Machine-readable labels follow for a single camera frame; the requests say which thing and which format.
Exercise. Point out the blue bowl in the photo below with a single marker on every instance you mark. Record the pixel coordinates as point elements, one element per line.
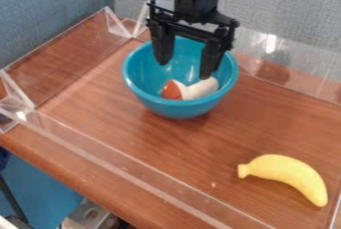
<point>146,77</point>

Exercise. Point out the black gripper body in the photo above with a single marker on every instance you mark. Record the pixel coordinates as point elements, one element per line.
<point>191,18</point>

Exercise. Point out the yellow toy banana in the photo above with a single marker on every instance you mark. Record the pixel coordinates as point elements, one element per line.
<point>290,171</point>

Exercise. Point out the grey metal bracket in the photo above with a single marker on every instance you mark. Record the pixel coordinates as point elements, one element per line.
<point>90,216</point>

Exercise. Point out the clear acrylic barrier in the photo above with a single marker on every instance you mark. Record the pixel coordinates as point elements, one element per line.
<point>165,172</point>

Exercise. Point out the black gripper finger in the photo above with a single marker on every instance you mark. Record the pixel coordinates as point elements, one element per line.
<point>212,55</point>
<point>164,45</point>

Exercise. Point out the white red toy mushroom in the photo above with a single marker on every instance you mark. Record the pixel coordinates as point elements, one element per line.
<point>177,91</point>

